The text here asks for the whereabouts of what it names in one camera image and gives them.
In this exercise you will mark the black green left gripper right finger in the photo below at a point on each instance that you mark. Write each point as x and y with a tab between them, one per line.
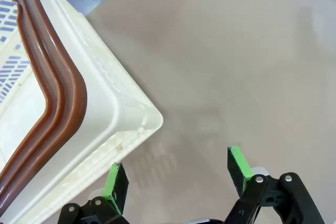
237	171

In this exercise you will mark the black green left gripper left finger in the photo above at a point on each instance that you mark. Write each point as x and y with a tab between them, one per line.
116	184

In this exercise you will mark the cream folding shopping basket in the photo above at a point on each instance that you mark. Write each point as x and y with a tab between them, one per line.
99	90

